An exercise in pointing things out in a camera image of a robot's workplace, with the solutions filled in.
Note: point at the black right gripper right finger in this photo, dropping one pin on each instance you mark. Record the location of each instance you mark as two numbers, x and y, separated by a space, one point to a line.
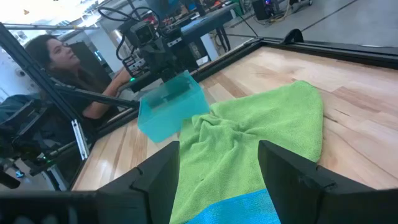
311 199

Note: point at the black computer tower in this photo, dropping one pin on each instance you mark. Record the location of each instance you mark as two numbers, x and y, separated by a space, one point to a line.
262 9

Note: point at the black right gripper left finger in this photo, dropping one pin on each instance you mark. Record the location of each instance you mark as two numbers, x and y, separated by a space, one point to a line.
149 193

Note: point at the person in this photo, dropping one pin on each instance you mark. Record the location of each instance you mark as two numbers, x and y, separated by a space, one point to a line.
62 62

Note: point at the green microfiber towel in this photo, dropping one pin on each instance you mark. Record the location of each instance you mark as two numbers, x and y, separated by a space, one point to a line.
248 124

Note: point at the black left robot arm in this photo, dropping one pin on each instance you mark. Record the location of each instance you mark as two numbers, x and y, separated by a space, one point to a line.
172 32

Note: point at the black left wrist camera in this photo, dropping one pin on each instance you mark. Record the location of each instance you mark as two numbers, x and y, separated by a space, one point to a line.
143 32

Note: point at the black equipment rack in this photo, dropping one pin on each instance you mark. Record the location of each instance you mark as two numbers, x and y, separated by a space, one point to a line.
28 137

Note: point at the blue microfiber towel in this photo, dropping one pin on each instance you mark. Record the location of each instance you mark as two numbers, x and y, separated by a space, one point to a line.
236 208

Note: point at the black aluminium table frame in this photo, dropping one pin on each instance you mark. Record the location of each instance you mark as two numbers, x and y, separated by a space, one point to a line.
326 51

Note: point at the teal translucent plastic basket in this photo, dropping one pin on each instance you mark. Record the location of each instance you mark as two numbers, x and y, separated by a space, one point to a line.
168 118

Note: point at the black workbench with blue top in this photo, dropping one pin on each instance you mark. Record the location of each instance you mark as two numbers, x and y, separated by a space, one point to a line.
205 21

